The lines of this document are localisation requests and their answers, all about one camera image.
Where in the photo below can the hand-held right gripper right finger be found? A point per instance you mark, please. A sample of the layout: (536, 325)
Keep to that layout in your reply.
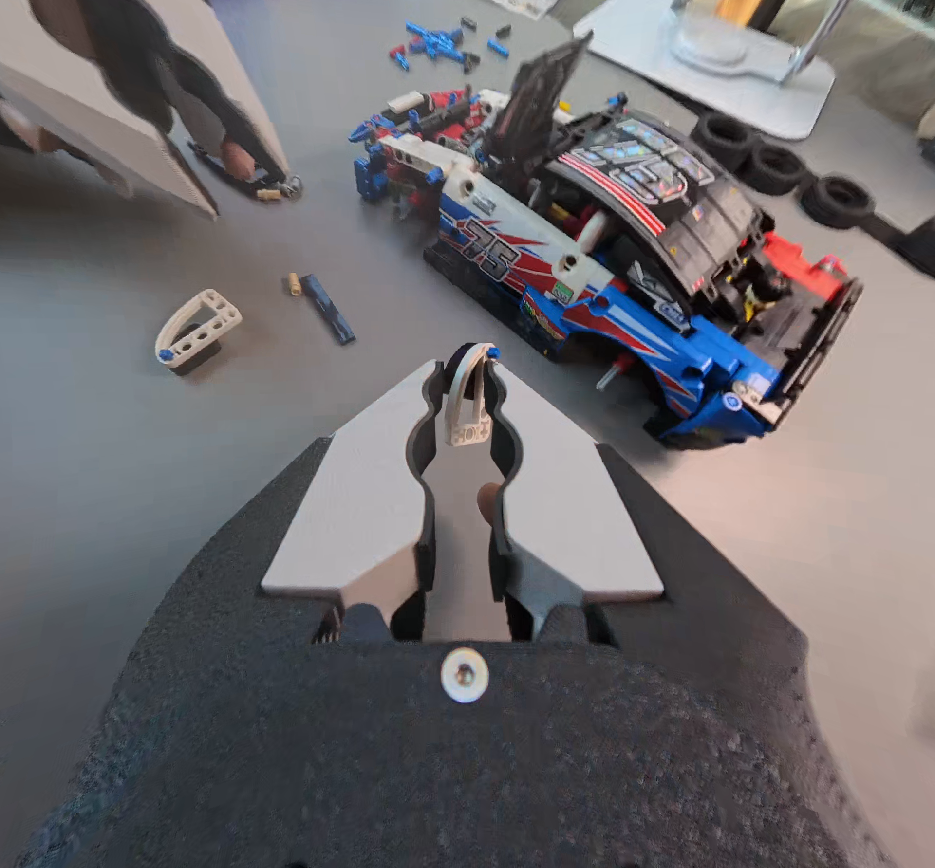
(577, 510)

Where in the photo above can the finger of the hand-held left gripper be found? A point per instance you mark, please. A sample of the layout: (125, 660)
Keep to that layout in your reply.
(197, 43)
(73, 116)

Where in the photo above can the dark brick beam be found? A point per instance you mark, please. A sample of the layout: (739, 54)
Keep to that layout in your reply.
(329, 309)

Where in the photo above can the white curved brick panel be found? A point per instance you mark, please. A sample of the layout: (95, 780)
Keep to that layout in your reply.
(467, 408)
(193, 331)

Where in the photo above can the black thin brick piece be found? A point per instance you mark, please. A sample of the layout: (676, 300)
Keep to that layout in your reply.
(219, 171)

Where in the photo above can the grey desk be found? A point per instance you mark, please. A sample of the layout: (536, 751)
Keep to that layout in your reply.
(109, 481)

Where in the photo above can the toy brick race car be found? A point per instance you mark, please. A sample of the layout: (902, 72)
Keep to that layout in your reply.
(621, 240)

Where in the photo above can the person's left hand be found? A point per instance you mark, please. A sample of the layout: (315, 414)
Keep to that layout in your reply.
(62, 6)

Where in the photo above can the person's right hand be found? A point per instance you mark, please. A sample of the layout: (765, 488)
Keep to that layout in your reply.
(489, 503)

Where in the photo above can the pile of blue brick pins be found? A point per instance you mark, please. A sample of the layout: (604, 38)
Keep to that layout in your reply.
(438, 43)

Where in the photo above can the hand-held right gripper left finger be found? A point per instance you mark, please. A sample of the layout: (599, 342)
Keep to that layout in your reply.
(350, 510)

